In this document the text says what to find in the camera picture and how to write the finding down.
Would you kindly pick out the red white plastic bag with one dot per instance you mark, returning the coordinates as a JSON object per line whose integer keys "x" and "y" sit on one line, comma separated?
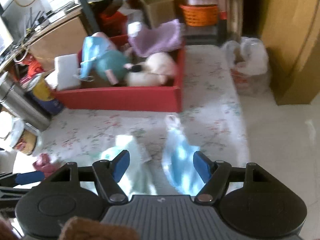
{"x": 112, "y": 22}

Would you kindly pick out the blue yellow drink can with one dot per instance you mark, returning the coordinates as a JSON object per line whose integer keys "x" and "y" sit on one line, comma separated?
{"x": 39, "y": 90}

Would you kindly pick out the wooden cabinet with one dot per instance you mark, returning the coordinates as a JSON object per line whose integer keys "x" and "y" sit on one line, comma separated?
{"x": 290, "y": 31}

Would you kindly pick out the stainless steel thermos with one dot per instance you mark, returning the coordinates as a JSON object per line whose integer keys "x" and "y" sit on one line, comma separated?
{"x": 14, "y": 99}

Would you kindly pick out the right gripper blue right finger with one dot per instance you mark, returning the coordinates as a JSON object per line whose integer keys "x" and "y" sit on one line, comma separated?
{"x": 215, "y": 176}

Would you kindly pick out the pink knitted hat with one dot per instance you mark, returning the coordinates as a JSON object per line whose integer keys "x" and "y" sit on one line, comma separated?
{"x": 44, "y": 164}

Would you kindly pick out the brown cardboard box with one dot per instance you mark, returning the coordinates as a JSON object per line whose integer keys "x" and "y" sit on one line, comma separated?
{"x": 158, "y": 11}

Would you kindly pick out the orange plastic basket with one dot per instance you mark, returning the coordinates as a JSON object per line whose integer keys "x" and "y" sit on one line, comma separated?
{"x": 200, "y": 15}

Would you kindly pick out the black metal shelf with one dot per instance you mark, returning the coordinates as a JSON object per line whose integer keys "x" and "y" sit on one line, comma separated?
{"x": 228, "y": 29}

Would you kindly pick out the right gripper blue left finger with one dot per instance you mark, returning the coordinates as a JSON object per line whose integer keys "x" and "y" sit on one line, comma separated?
{"x": 107, "y": 176}

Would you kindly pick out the white lidded glass jar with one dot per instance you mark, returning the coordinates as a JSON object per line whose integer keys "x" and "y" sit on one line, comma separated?
{"x": 15, "y": 136}

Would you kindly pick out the floral tablecloth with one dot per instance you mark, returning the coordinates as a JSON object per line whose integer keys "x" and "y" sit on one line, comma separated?
{"x": 211, "y": 120}

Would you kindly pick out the light blue cloth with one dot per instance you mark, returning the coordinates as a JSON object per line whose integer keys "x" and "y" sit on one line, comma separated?
{"x": 177, "y": 159}

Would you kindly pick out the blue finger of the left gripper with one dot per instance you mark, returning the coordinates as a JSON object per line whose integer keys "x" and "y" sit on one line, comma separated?
{"x": 28, "y": 178}

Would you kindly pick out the white plush toy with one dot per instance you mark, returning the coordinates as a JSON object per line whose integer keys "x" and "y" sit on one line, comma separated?
{"x": 156, "y": 70}

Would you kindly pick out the brown fuzzy sleeve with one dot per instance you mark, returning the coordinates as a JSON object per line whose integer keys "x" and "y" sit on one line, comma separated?
{"x": 77, "y": 228}

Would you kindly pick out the white foam sponge block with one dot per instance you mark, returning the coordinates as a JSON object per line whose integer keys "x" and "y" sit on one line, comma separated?
{"x": 67, "y": 69}

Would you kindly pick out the green patterned white towel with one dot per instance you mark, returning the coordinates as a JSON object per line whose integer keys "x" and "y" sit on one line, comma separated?
{"x": 132, "y": 173}

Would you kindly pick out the purple cloth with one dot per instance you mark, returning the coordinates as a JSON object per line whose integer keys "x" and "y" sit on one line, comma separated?
{"x": 145, "y": 42}

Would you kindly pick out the red cardboard box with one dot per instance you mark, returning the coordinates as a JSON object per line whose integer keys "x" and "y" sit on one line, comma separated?
{"x": 151, "y": 98}

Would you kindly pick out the wooden tv stand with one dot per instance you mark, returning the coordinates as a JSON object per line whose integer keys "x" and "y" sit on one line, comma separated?
{"x": 62, "y": 37}

